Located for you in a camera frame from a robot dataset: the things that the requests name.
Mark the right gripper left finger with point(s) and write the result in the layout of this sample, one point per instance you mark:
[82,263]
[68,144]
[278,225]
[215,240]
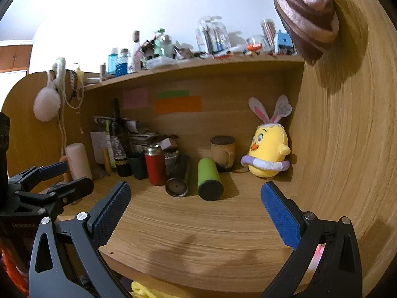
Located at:
[65,260]

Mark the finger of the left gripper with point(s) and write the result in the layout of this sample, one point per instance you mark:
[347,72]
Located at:
[31,177]
[54,200]

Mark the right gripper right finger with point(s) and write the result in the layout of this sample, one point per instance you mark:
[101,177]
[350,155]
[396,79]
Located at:
[325,261]

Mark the green cup with black lid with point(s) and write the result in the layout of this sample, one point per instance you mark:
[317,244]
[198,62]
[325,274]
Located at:
[210,187]

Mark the dark steel tumbler lying down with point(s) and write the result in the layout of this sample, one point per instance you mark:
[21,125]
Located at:
[177,183]

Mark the pink cylindrical bottle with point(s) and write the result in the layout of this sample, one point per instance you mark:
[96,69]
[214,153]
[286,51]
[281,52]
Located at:
[78,161]

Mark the yellow pencil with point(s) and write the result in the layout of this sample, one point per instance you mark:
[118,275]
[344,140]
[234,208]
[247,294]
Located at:
[107,163]

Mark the white fluffy pompom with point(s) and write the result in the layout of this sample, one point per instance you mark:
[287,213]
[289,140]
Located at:
[46,104]

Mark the white paper sheet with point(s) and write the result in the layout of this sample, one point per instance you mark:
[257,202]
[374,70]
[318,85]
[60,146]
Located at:
[99,143]

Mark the yellow cloth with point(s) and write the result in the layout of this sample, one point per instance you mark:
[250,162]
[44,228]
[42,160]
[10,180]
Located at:
[140,291]

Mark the dark wine bottle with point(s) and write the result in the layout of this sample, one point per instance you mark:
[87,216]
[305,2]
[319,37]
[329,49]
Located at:
[120,142]

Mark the red thermos bottle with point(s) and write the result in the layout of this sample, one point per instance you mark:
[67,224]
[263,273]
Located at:
[155,161]

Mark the pink sticky note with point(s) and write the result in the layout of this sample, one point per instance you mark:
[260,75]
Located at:
[135,98]

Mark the blue liquid bottle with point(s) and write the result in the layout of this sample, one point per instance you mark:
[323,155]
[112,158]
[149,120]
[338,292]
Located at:
[112,61]

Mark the yellow chick plush toy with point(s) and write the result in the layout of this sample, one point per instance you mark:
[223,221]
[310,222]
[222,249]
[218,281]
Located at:
[269,148]

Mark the green sticky note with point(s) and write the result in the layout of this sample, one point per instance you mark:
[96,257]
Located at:
[179,93]

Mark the beige mug with brown lid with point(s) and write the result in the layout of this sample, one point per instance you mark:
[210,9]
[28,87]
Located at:
[223,152]

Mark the orange sticky note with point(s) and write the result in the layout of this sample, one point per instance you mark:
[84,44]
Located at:
[178,105]

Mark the wooden shelf board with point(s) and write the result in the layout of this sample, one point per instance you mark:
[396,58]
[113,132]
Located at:
[199,68]

